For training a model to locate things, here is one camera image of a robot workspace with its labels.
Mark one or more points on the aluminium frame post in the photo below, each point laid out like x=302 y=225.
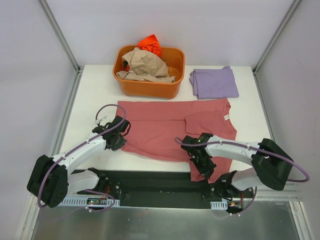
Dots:
x=276 y=35
x=59 y=34

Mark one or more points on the aluminium frame rail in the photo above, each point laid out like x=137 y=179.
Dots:
x=290 y=193

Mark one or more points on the right white cable duct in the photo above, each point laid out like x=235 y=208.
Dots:
x=219 y=205

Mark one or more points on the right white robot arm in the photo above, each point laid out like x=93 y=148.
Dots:
x=270 y=165

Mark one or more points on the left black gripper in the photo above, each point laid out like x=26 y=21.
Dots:
x=118 y=141

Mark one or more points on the left aluminium frame post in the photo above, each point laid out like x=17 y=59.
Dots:
x=59 y=34

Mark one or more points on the pink t-shirt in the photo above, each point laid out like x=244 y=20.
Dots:
x=156 y=124

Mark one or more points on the left white cable duct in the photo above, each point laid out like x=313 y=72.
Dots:
x=89 y=202

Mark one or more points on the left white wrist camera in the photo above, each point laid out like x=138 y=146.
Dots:
x=102 y=121

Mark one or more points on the orange t-shirt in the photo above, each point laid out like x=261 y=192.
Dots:
x=151 y=44

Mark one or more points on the orange plastic basket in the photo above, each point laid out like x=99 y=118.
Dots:
x=174 y=59

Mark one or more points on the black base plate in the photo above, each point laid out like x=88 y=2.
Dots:
x=155 y=189

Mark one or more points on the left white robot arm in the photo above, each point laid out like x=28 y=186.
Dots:
x=54 y=178

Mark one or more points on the right aluminium frame post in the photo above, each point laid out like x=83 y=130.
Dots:
x=276 y=35

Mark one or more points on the beige t-shirt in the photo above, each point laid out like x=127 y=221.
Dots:
x=145 y=66

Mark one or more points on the folded purple t-shirt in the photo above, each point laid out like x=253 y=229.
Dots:
x=210 y=84

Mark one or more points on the white cable duct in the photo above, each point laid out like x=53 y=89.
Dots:
x=89 y=202
x=219 y=205

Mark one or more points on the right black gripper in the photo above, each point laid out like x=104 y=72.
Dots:
x=204 y=167

